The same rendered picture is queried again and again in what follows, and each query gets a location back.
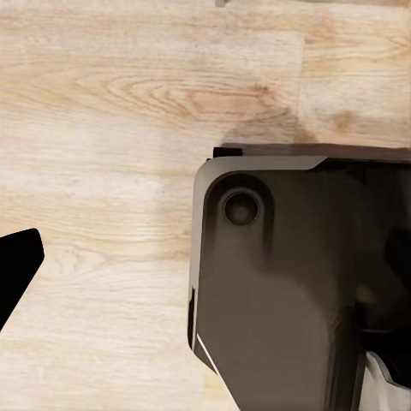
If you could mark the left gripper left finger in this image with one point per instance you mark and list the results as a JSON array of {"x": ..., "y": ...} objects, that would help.
[{"x": 21, "y": 255}]

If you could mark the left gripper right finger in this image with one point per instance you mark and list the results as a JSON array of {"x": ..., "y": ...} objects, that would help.
[{"x": 397, "y": 254}]

